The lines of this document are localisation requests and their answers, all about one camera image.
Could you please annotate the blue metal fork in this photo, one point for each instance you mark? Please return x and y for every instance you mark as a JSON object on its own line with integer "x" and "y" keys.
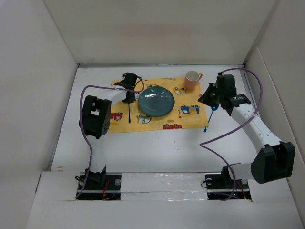
{"x": 129, "y": 113}

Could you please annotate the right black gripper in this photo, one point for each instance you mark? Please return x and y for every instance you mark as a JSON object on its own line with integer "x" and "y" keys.
{"x": 205, "y": 98}

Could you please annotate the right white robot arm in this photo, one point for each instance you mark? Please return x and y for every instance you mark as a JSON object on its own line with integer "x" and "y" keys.
{"x": 274, "y": 159}

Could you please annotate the teal ceramic plate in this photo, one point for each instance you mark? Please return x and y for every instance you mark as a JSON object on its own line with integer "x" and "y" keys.
{"x": 156, "y": 101}

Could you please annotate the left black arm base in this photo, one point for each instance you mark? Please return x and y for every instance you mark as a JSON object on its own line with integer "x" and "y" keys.
{"x": 110, "y": 190}

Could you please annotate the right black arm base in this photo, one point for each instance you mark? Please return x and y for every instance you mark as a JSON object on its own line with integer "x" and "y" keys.
{"x": 219, "y": 186}

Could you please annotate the yellow car-print cloth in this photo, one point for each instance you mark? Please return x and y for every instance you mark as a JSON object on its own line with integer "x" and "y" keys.
{"x": 187, "y": 111}

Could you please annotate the pink ceramic mug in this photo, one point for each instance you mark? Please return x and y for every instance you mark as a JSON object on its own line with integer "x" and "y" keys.
{"x": 191, "y": 79}

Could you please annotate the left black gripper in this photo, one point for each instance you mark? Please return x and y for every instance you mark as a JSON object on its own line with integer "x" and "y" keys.
{"x": 130, "y": 100}

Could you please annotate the blue metal spoon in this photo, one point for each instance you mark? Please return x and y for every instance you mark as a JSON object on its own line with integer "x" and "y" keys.
{"x": 213, "y": 108}

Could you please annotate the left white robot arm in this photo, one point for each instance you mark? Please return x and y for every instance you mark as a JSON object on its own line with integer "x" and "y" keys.
{"x": 95, "y": 113}

